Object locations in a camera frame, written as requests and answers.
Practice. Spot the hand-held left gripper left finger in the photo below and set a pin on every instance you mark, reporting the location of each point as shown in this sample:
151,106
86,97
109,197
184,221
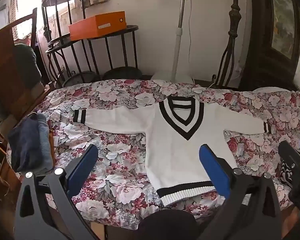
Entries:
82,165

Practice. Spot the dark grey cloth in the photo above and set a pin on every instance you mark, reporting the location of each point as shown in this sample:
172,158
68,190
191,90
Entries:
27,65

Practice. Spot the wooden chair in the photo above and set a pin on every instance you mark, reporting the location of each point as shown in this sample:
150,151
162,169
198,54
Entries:
2,62

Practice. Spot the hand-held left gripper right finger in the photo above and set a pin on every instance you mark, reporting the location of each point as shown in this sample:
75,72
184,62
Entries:
212,165

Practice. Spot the black cloth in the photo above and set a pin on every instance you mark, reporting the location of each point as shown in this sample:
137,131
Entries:
167,225

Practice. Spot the painted picture panel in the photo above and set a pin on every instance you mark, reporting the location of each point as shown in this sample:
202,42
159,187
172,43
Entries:
282,17

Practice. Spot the white pedestal fan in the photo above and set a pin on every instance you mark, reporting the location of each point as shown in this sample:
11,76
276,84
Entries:
178,42

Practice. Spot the floral bedsheet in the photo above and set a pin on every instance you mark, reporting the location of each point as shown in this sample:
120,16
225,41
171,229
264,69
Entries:
120,160

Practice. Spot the folded light blue towel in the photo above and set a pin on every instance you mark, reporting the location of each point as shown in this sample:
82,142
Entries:
46,142

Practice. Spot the black iron bed post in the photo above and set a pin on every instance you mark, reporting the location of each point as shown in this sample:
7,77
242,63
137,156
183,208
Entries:
233,30

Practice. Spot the dark wooden cabinet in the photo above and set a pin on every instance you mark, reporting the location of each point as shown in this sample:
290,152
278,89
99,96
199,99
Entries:
257,42

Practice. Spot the white sweater with black trim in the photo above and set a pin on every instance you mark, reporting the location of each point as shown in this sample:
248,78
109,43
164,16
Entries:
180,150

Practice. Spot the orange box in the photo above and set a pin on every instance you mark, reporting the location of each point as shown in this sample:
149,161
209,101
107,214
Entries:
95,26

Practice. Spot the black and white striped garment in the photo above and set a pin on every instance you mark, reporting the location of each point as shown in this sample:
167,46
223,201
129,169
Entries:
286,172

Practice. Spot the folded navy cloth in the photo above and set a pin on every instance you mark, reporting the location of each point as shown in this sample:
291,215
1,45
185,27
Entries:
25,145

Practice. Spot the black round metal side table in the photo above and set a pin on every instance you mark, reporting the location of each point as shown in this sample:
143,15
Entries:
130,30

